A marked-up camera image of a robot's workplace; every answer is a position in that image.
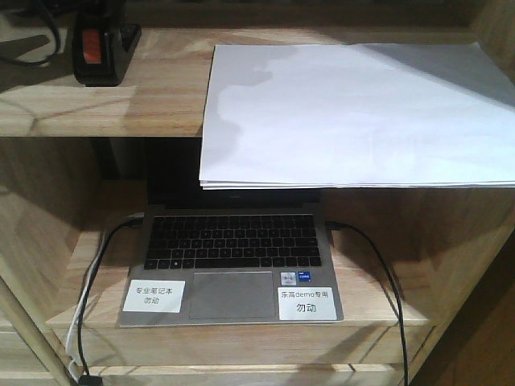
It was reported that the white paper stack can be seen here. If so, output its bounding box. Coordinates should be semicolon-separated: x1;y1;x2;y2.
199;43;514;189

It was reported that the black stapler orange label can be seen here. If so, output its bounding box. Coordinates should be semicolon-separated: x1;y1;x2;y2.
72;1;142;87

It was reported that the grey laptop black keyboard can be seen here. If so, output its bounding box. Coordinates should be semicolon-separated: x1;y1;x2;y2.
118;138;344;327

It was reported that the white label sticker right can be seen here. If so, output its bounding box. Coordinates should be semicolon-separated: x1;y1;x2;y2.
278;287;337;322

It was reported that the white label sticker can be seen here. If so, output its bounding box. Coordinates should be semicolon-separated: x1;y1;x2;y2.
278;287;337;322
122;280;186;314

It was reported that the white label sticker left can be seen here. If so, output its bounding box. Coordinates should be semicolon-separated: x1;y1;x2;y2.
122;280;186;314

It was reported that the wooden shelf unit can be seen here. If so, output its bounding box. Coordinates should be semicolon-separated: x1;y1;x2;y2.
1;1;514;385

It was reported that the black cable right of laptop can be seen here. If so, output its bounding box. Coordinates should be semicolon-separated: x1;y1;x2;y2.
324;220;410;386

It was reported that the black cable of laptop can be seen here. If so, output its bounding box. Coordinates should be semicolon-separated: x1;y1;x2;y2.
324;220;410;386
76;219;142;386

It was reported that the black cable left of laptop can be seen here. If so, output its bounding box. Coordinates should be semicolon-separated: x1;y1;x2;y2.
76;219;142;386

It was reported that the black cable on shelf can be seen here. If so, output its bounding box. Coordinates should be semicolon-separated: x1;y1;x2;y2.
0;0;64;68

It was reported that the white cable left of laptop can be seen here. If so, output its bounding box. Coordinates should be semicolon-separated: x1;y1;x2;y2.
65;231;108;383

